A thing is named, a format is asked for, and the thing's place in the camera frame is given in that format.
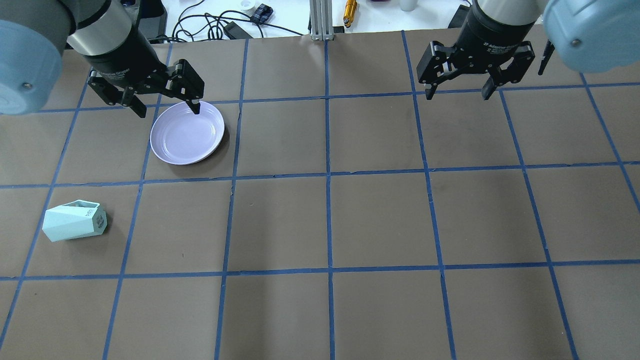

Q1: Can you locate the lavender plate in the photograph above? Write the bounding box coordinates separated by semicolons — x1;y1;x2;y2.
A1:
150;102;226;166

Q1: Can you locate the black power adapter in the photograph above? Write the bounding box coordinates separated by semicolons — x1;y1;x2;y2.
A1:
222;22;253;40

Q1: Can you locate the mint green faceted cup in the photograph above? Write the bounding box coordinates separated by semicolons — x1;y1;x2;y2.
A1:
41;199;108;242

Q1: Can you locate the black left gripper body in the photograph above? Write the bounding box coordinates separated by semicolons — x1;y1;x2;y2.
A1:
87;26;169;97

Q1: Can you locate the white cup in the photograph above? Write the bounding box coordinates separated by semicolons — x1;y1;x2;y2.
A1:
398;0;418;12

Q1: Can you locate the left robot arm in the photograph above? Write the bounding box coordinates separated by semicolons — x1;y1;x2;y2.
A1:
0;0;205;118

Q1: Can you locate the black cable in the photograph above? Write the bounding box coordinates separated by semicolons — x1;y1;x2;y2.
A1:
171;0;305;43

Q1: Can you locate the white tape roll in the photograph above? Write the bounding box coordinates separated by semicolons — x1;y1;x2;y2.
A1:
238;0;257;14

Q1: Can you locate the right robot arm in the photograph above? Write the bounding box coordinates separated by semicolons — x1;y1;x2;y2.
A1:
416;0;640;100

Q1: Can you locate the aluminium frame post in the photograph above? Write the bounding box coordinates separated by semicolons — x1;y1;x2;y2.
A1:
309;0;335;41

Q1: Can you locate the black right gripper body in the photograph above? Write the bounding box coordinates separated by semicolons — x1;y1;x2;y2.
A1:
449;6;534;73

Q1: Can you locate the orange tool handle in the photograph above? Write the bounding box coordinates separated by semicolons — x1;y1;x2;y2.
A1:
342;0;358;28

